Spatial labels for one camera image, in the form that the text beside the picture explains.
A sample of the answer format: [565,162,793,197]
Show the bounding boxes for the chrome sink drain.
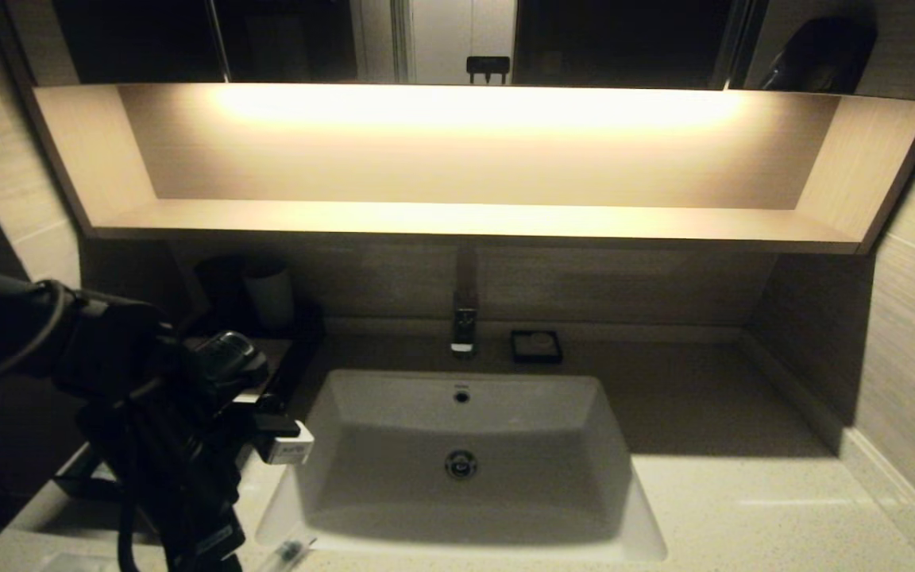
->
[445,450,479,481]

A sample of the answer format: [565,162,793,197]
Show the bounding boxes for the small black bracket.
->
[466,56,511,85]

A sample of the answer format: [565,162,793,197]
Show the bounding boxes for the clear toothbrush packet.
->
[255,536,319,572]

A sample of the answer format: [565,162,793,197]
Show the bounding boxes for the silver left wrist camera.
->
[255,419,315,466]

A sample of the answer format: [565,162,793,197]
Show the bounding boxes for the chrome faucet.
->
[450,246,481,355]

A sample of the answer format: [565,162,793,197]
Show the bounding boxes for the black cup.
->
[194,256,252,319]

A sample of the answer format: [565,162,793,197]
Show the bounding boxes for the wooden wall niche shelf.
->
[33,82,915,255]

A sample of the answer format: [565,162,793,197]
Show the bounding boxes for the black soap dish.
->
[510,330,563,365]

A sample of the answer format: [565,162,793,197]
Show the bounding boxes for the mirror cabinet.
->
[0,0,915,101]

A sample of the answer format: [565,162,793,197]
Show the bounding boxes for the white cup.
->
[241,266,297,330]

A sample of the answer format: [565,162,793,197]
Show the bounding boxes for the black looped cable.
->
[114,477,141,572]

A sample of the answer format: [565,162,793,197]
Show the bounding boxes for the white ceramic sink basin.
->
[257,369,667,562]

